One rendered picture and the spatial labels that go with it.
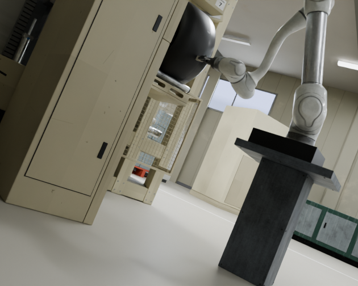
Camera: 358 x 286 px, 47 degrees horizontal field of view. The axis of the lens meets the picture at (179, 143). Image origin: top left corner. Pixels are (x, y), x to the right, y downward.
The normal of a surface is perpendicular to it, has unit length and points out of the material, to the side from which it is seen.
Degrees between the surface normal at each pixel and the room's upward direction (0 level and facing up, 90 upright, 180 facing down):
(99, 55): 90
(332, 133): 90
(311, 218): 90
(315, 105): 100
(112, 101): 90
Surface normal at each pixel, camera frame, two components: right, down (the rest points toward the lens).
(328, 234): -0.42, -0.23
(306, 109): -0.26, -0.04
